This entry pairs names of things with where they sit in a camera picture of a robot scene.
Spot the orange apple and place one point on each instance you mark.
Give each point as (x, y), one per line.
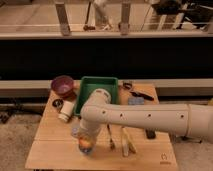
(85, 143)

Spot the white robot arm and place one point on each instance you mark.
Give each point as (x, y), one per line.
(194, 121)

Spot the clear plastic cup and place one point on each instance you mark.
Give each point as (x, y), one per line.
(79, 133)

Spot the green plastic tray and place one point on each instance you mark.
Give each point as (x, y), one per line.
(89, 84)

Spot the grey blue sponge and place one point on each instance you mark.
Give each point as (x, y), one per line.
(136, 101)

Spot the purple bowl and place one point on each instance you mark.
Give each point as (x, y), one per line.
(62, 85)

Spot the black round lid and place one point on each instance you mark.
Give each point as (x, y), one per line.
(57, 103)

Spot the metal fork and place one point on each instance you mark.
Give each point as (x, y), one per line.
(112, 144)

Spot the yellow banana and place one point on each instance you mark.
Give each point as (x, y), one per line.
(127, 143)

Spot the black rectangular block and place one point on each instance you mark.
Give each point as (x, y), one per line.
(150, 134)

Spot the wooden table board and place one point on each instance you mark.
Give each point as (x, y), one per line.
(55, 149)

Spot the black handled tool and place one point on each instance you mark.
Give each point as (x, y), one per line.
(129, 86)

